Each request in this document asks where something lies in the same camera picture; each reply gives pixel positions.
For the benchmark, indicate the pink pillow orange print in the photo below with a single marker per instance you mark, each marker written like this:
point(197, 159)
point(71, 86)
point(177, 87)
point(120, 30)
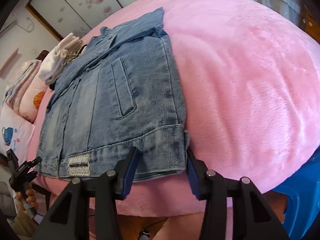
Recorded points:
point(31, 100)

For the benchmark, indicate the pink bed blanket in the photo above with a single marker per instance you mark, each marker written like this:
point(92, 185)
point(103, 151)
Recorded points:
point(251, 82)

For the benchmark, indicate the blue plastic stool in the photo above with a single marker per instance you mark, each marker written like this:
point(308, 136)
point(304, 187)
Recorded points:
point(302, 191)

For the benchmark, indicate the blue denim jacket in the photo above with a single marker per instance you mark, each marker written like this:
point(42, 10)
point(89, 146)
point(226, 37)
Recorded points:
point(124, 91)

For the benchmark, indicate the stack of folded clothes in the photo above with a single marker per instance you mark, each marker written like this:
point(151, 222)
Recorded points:
point(59, 57)

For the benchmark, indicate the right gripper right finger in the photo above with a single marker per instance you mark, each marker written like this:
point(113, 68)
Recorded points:
point(210, 186)

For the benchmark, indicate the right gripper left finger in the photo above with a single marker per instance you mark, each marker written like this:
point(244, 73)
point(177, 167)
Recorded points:
point(113, 185)

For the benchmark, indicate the dark wooden headboard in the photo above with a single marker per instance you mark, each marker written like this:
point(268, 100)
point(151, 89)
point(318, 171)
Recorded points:
point(42, 55)

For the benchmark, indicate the floral sliding wardrobe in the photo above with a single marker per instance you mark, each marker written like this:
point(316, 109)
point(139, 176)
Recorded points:
point(61, 17)

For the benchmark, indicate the person's left hand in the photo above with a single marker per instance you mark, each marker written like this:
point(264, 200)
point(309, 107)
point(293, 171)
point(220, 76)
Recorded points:
point(30, 198)

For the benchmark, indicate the pink pillow blue print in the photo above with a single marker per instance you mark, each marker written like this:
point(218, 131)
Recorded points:
point(16, 133)

